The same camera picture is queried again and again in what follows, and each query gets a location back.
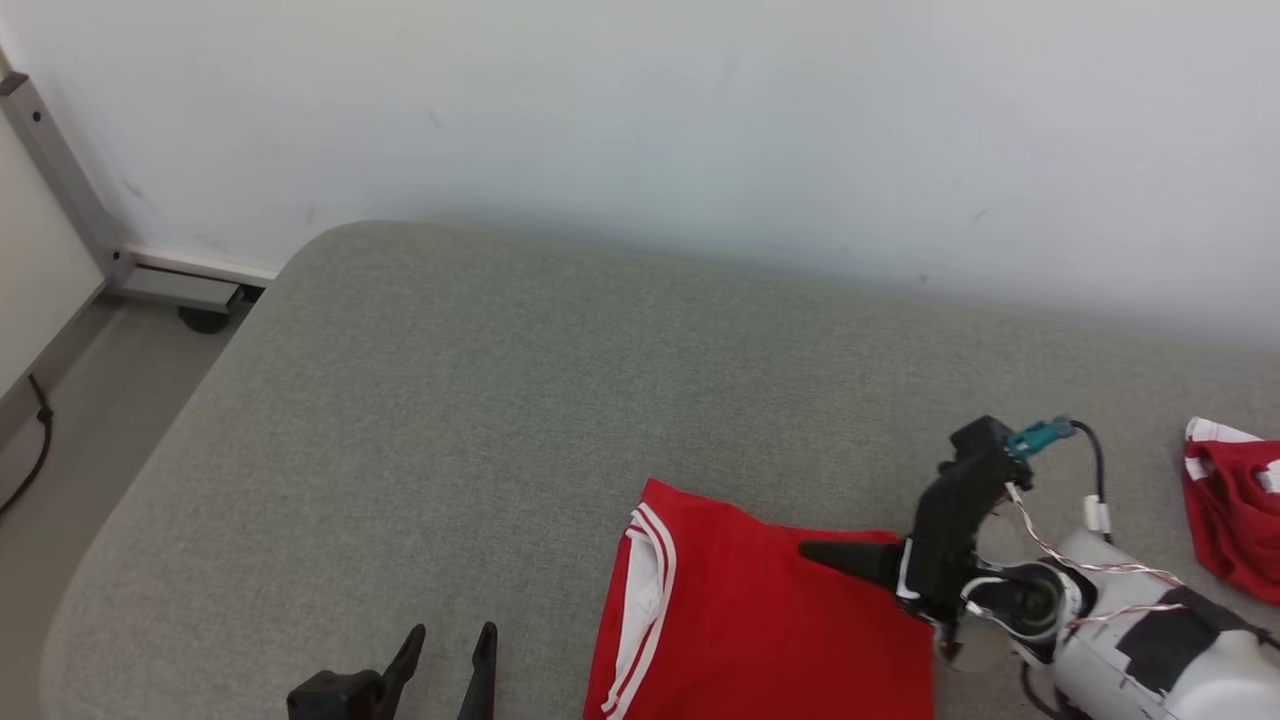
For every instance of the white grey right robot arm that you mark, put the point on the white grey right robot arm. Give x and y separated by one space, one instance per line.
1120 660

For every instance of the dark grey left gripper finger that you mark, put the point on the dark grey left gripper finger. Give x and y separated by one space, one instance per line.
403 675
480 680

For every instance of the grey metal desk leg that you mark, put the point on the grey metal desk leg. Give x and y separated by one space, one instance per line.
180 288

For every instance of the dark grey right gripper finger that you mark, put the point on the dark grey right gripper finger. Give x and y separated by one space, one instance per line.
865 562

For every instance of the red shorts white side stripe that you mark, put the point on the red shorts white side stripe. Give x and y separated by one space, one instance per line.
1235 520

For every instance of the red Bulls 23 jersey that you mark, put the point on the red Bulls 23 jersey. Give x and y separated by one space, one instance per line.
780 640

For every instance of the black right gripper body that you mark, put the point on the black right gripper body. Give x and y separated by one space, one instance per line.
940 550

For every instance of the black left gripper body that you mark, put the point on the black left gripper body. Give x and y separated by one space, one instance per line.
335 698

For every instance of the beige wooden panel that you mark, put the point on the beige wooden panel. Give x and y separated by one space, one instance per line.
35 270

